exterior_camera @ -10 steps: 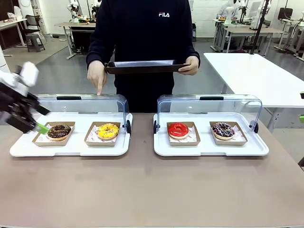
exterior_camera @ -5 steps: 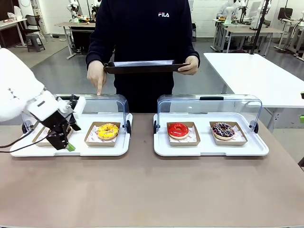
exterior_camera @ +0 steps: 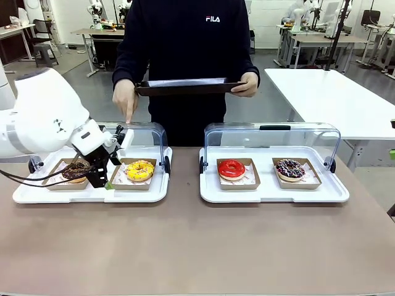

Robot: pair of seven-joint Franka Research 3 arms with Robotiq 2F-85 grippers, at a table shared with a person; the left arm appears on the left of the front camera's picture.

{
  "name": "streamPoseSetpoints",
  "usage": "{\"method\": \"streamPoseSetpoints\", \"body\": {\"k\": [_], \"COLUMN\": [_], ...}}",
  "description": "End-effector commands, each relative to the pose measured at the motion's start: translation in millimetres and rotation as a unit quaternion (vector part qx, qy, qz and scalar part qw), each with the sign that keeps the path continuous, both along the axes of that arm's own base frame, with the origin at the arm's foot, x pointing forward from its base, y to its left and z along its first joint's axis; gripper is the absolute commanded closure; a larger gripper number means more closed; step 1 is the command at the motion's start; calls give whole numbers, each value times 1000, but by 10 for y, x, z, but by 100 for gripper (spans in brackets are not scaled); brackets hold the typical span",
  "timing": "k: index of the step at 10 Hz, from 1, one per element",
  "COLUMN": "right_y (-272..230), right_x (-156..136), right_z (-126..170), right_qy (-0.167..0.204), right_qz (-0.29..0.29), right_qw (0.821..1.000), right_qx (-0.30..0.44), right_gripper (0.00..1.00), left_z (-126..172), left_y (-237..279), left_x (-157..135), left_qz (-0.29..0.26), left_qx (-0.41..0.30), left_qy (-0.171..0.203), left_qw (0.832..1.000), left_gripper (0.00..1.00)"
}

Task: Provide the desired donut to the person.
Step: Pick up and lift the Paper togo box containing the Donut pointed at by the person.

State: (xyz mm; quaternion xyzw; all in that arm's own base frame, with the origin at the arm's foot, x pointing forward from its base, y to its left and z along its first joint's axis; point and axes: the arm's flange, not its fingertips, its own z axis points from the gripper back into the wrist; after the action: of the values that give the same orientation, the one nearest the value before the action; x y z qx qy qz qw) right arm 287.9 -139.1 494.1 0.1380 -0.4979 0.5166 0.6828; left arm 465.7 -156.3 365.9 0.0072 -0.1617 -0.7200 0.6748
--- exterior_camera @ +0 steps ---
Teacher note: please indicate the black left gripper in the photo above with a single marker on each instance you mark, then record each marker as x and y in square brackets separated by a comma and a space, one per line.
[100, 154]

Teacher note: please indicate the yellow glazed donut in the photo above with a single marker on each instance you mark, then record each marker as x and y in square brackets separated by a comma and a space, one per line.
[140, 169]

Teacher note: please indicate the dark donut with white stripes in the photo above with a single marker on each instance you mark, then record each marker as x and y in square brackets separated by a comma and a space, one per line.
[290, 169]

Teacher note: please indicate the dark brown serving tray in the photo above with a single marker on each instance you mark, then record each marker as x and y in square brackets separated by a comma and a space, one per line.
[185, 87]

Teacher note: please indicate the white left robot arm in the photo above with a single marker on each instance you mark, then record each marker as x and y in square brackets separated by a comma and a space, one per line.
[40, 117]

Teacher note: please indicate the person's right forearm navy sleeve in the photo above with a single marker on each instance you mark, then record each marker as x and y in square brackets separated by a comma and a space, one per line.
[123, 71]

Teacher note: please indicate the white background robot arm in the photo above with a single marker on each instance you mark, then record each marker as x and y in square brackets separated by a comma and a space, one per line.
[297, 18]
[96, 18]

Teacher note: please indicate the person's left forearm navy sleeve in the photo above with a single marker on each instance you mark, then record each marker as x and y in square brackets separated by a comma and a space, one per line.
[251, 64]

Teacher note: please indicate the chocolate donut with sprinkles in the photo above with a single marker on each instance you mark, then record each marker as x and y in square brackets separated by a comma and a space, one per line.
[77, 174]

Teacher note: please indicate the red glazed donut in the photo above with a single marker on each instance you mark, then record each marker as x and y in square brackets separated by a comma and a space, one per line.
[231, 169]

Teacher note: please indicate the person in navy sweatshirt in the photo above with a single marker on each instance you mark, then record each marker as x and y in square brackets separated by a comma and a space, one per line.
[185, 49]

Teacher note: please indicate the person's right hand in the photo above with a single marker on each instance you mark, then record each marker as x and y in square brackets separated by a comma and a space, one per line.
[125, 98]

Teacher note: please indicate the person's left hand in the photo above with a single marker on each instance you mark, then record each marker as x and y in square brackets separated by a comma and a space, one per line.
[248, 87]

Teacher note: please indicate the white display tray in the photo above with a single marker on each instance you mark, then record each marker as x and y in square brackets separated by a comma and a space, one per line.
[271, 194]
[139, 195]

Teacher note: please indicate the clear plastic display lid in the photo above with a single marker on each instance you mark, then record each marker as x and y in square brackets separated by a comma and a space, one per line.
[151, 135]
[277, 137]

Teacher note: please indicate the large white table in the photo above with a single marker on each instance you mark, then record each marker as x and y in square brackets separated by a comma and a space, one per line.
[333, 98]

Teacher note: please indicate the brown background work table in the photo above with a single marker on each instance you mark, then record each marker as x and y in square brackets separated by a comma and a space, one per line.
[327, 39]

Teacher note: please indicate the black mesh chair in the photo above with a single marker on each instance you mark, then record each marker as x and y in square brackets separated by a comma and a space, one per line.
[371, 18]

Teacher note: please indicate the black tripod pole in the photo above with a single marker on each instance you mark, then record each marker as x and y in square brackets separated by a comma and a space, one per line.
[338, 31]

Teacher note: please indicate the grey step stool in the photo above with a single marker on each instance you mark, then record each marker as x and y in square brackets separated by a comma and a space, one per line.
[46, 54]

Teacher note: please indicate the brown table with white legs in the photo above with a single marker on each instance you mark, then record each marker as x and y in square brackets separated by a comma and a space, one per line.
[98, 31]

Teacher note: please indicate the black office chair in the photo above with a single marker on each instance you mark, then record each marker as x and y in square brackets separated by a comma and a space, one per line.
[43, 29]

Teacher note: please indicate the white side table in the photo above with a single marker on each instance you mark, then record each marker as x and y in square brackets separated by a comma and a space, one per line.
[15, 31]

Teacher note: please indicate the white plastic bag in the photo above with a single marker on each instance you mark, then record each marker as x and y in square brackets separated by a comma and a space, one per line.
[19, 17]

